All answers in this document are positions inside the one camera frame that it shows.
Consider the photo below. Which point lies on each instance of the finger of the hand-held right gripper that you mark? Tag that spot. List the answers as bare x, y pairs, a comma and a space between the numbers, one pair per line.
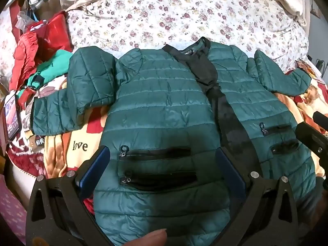
308, 138
321, 119

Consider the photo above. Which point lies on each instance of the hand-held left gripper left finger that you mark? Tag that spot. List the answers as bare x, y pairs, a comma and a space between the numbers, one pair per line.
94, 166

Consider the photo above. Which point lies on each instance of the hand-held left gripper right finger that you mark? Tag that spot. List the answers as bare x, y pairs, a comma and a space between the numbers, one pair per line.
228, 174

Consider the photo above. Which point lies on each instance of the dark green puffer jacket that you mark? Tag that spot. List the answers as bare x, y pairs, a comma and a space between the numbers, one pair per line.
164, 102

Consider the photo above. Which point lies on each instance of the person's left hand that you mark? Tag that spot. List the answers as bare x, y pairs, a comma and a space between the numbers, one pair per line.
148, 238

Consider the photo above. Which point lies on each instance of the yellow red printed blanket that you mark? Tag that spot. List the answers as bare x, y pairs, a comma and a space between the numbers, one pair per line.
59, 153

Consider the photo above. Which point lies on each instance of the pink floral cloth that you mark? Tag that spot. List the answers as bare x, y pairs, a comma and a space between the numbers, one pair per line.
11, 210

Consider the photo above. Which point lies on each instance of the smartphone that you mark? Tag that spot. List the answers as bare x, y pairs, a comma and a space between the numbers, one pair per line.
12, 117

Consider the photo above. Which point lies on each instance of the teal green garment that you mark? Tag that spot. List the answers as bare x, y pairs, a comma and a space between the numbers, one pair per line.
55, 65

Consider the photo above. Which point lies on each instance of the red puffer jacket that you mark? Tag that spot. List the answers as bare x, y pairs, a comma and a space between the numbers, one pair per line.
25, 56

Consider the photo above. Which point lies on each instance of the red bag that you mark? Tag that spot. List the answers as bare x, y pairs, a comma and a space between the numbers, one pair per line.
56, 33

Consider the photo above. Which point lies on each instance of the floral quilt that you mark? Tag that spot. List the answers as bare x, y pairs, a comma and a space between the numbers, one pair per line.
166, 12

